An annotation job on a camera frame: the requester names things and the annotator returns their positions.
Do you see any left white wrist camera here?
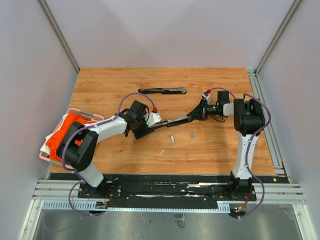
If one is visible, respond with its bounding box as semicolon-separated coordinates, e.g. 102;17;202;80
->
144;112;162;127

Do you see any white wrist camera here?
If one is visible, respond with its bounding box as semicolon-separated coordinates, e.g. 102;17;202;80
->
144;112;162;127
201;92;211;104

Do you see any purple cable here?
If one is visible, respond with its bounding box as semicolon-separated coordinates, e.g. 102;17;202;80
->
61;92;158;217
204;87;273;221

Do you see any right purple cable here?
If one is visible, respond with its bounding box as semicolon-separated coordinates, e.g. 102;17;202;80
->
204;87;273;221

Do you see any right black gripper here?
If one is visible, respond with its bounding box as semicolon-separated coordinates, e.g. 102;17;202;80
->
188;99;218;121

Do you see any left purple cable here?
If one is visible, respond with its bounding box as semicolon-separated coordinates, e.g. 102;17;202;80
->
61;92;158;217

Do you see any pink plastic basket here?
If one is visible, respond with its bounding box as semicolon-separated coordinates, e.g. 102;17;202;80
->
39;108;104;166

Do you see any grey cable duct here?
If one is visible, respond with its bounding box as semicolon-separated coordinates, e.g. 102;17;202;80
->
42;200;231;214

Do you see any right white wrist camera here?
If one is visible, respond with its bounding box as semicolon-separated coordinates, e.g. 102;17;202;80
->
201;92;211;104

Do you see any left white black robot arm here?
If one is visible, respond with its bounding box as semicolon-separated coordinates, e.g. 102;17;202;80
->
56;100;162;198

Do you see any black stapler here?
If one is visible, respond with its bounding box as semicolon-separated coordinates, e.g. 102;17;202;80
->
138;87;187;95
149;116;193;129

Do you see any white cloth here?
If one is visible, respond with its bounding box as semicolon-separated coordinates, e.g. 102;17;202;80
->
40;134;52;156

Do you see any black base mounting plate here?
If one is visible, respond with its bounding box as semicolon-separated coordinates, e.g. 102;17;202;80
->
77;174;257;209

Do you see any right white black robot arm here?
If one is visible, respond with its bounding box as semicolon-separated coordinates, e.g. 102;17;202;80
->
187;87;266;200

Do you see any orange cloth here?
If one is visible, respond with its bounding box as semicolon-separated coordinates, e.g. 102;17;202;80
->
47;113;97;162

